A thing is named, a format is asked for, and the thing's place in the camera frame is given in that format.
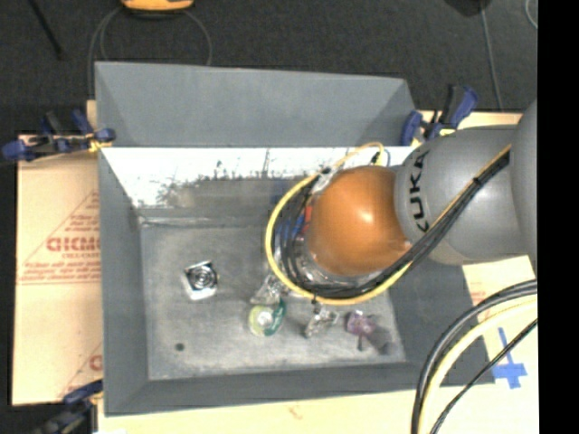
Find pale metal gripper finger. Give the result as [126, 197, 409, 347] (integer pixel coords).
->
[250, 273, 290, 306]
[301, 307, 340, 339]

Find grey metal bin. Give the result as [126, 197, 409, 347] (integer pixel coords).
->
[93, 61, 495, 415]

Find clear square glass dish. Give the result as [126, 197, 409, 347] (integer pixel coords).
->
[181, 259, 220, 302]

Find purple sunglasses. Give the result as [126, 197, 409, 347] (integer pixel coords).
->
[345, 309, 395, 356]

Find clear cup with green rim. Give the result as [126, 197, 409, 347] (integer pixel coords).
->
[247, 299, 288, 338]

